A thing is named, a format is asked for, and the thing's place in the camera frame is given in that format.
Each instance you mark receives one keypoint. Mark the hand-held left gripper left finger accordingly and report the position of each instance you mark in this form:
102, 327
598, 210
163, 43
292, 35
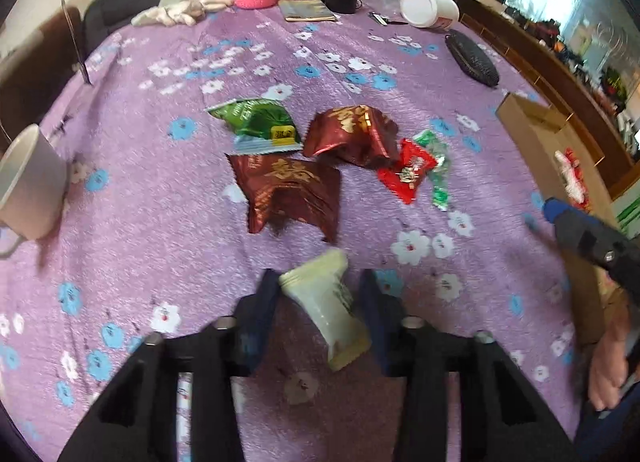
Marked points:
262, 312

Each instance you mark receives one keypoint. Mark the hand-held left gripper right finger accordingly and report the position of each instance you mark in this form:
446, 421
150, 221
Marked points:
377, 312

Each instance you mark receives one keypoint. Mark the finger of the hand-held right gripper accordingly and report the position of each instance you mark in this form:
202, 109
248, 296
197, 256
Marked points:
580, 237

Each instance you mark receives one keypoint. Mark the cream snack packet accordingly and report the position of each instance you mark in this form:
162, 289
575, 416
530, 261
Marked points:
330, 312

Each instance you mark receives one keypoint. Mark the cardboard box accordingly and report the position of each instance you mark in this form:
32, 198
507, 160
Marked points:
530, 142

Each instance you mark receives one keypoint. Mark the dark red snack packet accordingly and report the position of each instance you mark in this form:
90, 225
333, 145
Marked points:
290, 192
345, 139

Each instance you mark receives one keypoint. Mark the green snack packet yellow label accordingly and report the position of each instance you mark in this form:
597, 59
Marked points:
255, 122

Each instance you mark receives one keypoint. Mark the person's right hand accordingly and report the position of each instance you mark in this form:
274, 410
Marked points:
612, 357

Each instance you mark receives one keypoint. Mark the red and white snack packet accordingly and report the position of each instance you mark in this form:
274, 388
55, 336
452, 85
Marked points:
572, 187

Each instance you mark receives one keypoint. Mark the small red snack packet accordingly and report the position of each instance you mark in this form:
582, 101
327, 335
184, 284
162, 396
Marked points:
572, 157

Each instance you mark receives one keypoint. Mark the small green candy packet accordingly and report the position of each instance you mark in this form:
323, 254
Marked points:
440, 192

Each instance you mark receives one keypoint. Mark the purple floral tablecloth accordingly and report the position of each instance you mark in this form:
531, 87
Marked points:
150, 222

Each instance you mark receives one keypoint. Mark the wooden room divider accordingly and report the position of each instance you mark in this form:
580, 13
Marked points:
525, 67

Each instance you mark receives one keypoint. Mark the clutter on window ledge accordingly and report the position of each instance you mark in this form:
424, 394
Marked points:
590, 52

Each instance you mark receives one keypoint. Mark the black glasses case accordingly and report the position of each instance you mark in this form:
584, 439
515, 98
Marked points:
472, 59

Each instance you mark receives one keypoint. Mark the white mug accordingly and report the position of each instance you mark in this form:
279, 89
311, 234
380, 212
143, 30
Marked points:
30, 182

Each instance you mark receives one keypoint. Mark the white plastic jar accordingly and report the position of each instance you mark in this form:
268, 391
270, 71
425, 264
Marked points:
422, 7

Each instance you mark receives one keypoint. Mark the small booklet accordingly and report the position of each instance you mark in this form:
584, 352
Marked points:
305, 10

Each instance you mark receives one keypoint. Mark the crumpled pale cloth rag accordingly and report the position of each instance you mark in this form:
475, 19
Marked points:
175, 12

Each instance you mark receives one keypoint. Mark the brown chair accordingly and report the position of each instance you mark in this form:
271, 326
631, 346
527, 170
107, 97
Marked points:
30, 82

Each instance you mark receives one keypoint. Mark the thin-framed eyeglasses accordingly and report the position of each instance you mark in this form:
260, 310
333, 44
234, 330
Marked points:
76, 42

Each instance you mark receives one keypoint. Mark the bamboo wall print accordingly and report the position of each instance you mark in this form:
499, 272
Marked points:
631, 214

